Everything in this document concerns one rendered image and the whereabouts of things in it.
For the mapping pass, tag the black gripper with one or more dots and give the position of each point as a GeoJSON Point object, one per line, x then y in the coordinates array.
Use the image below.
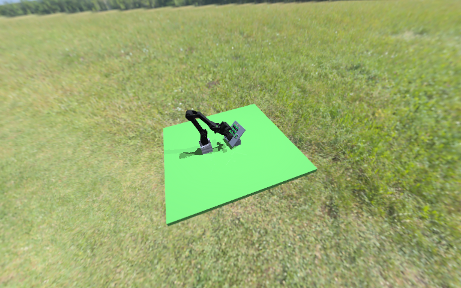
{"type": "Point", "coordinates": [228, 135]}

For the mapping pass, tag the light blue switch panel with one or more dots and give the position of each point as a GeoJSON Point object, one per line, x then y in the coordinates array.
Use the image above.
{"type": "Point", "coordinates": [237, 131]}

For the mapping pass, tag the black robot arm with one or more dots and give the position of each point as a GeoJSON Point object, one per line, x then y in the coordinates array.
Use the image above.
{"type": "Point", "coordinates": [216, 127]}

